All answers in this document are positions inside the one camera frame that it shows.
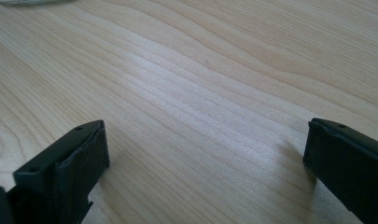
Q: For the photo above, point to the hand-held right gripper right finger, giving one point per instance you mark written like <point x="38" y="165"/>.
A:
<point x="348" y="168"/>

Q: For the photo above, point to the white round object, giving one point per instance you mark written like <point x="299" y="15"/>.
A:
<point x="25" y="1"/>

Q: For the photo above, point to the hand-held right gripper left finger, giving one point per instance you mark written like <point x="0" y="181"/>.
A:
<point x="62" y="174"/>

